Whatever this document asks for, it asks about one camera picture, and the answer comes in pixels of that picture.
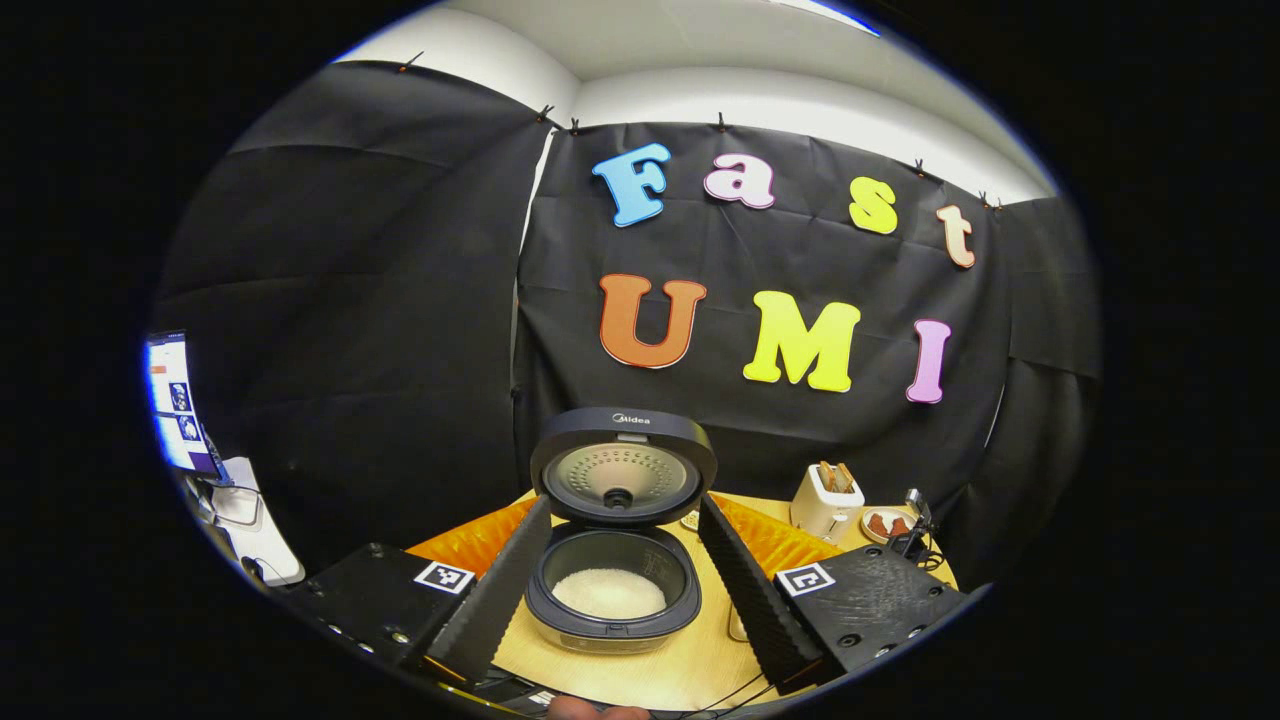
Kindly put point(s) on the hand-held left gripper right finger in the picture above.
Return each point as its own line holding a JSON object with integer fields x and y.
{"x": 760, "y": 600}

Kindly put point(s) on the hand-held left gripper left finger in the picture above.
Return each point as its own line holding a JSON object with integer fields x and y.
{"x": 500, "y": 600}

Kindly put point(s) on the dark grey rice cooker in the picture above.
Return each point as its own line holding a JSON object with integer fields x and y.
{"x": 620, "y": 425}

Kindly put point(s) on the red-brown food piece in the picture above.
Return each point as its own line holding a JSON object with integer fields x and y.
{"x": 876, "y": 524}
{"x": 898, "y": 526}

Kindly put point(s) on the small white plate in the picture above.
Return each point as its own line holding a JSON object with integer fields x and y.
{"x": 870, "y": 535}

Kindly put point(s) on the toast slice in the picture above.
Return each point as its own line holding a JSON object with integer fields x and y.
{"x": 826, "y": 477}
{"x": 845, "y": 478}

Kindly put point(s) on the black box with white label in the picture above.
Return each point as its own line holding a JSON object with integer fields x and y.
{"x": 515, "y": 692}

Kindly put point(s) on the white toaster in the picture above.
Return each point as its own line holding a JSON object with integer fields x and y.
{"x": 820, "y": 510}

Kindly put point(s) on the white side desk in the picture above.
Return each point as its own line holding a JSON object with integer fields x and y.
{"x": 275, "y": 550}

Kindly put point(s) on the black computer mouse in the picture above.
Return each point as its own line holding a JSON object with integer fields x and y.
{"x": 250, "y": 568}

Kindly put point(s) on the clear plastic box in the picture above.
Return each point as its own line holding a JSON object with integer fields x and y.
{"x": 235, "y": 505}

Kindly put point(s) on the black backdrop cloth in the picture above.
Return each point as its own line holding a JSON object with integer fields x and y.
{"x": 400, "y": 300}

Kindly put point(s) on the computer monitor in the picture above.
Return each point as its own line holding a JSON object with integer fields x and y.
{"x": 180, "y": 410}

